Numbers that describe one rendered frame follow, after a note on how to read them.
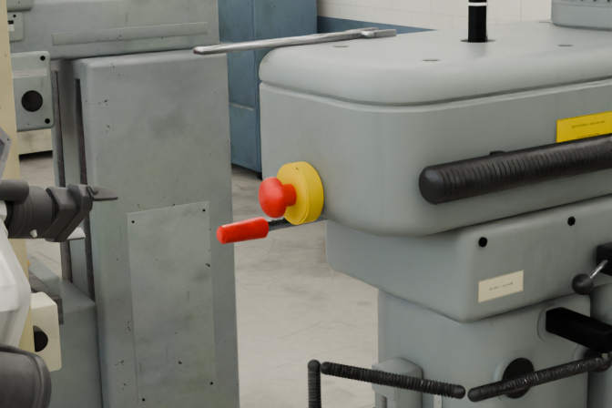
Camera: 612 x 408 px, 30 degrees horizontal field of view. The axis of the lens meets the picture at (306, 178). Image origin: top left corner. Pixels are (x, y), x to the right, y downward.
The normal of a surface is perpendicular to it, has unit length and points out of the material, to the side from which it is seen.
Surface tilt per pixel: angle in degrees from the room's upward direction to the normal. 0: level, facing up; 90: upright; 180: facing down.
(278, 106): 90
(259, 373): 0
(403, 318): 90
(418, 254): 90
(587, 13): 90
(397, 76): 45
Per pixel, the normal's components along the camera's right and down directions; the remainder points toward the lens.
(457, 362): -0.47, 0.21
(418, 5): -0.83, 0.15
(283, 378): -0.02, -0.97
